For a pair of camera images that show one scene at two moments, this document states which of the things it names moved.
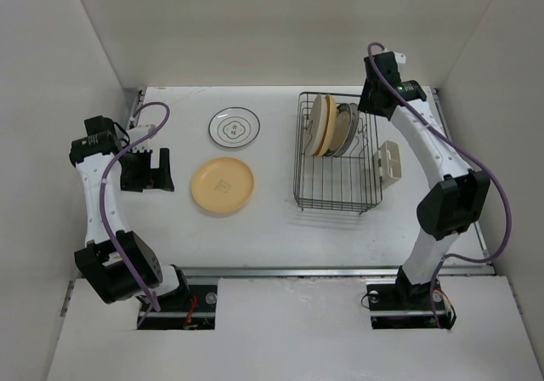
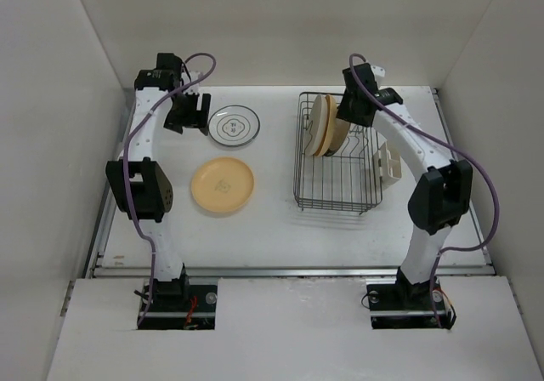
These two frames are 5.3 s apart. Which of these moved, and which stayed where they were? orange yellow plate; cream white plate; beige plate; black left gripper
Moved: black left gripper
Stayed: cream white plate; orange yellow plate; beige plate
